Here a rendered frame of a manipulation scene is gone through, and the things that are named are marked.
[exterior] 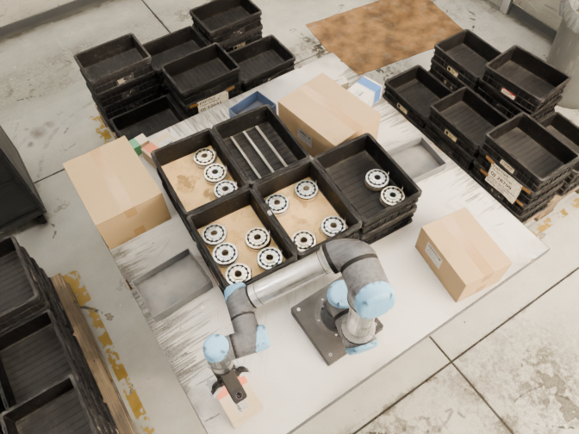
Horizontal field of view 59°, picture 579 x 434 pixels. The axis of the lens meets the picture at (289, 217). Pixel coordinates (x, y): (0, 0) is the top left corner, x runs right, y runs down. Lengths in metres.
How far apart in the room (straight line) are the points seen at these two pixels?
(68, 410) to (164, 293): 0.60
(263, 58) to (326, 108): 1.20
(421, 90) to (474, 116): 0.44
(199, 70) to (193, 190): 1.26
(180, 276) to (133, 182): 0.46
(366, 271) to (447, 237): 0.80
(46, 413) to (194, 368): 0.67
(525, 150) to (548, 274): 0.73
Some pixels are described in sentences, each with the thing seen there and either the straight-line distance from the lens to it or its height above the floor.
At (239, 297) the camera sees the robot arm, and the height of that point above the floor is 1.22.
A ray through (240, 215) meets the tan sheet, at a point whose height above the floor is 0.83.
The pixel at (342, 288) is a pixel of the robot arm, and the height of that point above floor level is 0.97.
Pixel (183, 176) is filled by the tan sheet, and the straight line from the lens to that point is 2.38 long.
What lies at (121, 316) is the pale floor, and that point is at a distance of 3.05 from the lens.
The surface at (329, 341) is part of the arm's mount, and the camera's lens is 2.04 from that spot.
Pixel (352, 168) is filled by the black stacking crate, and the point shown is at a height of 0.83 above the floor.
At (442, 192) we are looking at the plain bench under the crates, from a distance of 2.51.
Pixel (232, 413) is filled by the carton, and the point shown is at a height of 0.78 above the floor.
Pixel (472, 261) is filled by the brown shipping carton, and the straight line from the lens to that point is 2.15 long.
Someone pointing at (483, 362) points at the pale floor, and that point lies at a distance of 2.94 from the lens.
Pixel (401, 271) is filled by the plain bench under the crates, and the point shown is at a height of 0.70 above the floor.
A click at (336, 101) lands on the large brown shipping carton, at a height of 0.90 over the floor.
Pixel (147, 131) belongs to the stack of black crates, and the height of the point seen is 0.27.
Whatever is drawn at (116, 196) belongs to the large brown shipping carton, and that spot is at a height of 0.90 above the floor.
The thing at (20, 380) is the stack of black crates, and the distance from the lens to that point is 2.67.
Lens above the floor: 2.65
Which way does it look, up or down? 56 degrees down
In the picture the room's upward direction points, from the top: 2 degrees counter-clockwise
